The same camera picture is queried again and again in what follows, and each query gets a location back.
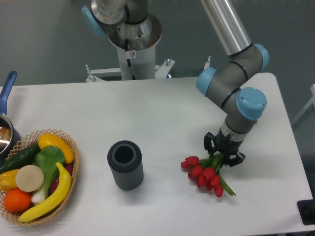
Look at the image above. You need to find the white frame at right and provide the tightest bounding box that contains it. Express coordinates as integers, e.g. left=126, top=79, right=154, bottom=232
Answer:
left=291, top=84, right=315, bottom=130

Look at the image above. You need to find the orange fruit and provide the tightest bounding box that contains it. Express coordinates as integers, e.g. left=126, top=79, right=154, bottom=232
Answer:
left=3, top=188, right=31, bottom=212

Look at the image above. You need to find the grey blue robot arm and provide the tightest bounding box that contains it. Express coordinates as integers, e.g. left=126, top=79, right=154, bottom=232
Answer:
left=81, top=0, right=269, bottom=166

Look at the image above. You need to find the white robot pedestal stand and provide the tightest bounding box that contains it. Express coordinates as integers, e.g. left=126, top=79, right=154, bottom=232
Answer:
left=86, top=45, right=177, bottom=82

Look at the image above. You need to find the yellow squash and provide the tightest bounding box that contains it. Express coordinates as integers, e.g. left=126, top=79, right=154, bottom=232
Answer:
left=38, top=133, right=74, bottom=164

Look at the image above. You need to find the yellow bell pepper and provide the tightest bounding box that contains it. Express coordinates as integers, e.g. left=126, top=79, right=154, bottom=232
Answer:
left=0, top=169, right=19, bottom=193

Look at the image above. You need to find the woven wicker basket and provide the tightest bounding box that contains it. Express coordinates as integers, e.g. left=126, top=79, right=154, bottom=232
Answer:
left=0, top=129, right=79, bottom=226

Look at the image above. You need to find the dark grey ribbed vase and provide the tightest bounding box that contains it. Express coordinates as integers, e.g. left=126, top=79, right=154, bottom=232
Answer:
left=107, top=140, right=144, bottom=191

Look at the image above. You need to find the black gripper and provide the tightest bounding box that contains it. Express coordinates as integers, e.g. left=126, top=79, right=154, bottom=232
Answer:
left=204, top=129, right=246, bottom=167

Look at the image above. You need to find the black device at edge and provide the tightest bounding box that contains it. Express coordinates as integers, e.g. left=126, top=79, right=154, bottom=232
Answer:
left=297, top=199, right=315, bottom=225

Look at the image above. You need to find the beige round disc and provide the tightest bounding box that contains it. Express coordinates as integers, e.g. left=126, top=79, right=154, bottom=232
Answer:
left=15, top=165, right=44, bottom=192

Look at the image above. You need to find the dark red fruit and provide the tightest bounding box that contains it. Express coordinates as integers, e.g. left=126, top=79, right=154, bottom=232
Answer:
left=49, top=164, right=73, bottom=195

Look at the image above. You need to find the blue handled saucepan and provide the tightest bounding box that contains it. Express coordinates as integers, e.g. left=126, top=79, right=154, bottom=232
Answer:
left=0, top=71, right=21, bottom=166

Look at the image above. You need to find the yellow banana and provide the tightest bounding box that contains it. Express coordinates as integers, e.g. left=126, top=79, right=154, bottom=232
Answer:
left=18, top=162, right=71, bottom=223

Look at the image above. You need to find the red tulip bouquet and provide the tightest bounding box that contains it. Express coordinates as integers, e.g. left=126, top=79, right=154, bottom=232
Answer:
left=181, top=153, right=236, bottom=197

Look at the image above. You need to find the green cucumber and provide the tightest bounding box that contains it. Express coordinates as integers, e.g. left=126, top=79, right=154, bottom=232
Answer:
left=0, top=143, right=40, bottom=174

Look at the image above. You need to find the green bok choy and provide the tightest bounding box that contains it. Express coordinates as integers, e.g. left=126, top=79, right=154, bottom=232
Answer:
left=31, top=146, right=65, bottom=205

